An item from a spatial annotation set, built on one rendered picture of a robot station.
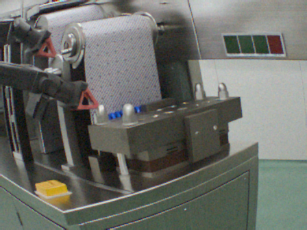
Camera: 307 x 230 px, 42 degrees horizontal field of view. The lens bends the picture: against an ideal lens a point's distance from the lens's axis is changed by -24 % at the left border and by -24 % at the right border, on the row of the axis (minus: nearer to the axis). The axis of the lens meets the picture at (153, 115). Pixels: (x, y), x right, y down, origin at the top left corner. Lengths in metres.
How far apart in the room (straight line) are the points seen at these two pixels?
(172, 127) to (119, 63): 0.25
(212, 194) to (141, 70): 0.41
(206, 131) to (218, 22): 0.32
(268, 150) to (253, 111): 0.41
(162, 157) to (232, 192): 0.24
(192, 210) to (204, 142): 0.19
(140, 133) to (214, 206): 0.29
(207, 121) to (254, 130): 3.14
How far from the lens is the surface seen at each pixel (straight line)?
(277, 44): 1.19
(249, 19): 1.26
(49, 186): 1.09
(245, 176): 1.34
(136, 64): 1.37
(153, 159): 1.17
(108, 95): 1.32
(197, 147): 1.22
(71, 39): 1.29
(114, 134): 1.14
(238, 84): 4.39
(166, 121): 1.18
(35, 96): 1.18
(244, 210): 1.38
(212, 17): 1.35
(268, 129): 4.24
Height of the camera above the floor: 1.20
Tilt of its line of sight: 8 degrees down
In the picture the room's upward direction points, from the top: 8 degrees counter-clockwise
